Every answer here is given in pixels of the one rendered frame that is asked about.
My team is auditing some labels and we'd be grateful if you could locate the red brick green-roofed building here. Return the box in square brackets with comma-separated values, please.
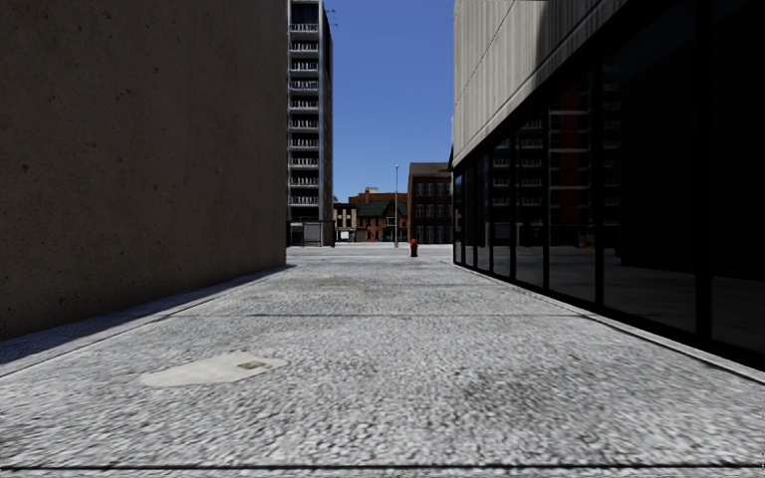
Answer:
[348, 186, 410, 243]

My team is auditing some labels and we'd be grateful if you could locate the tan low building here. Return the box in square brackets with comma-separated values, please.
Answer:
[333, 201, 358, 243]

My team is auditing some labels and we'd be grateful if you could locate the dark brown brick building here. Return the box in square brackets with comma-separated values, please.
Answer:
[407, 161, 454, 245]

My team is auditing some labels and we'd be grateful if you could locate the grey balcony tower building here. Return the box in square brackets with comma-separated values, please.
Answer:
[286, 0, 335, 248]

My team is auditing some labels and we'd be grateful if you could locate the pale ribbed glass-front building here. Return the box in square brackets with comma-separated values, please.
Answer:
[450, 0, 765, 372]

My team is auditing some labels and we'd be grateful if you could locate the brown concrete building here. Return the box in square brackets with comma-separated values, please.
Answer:
[0, 0, 289, 343]

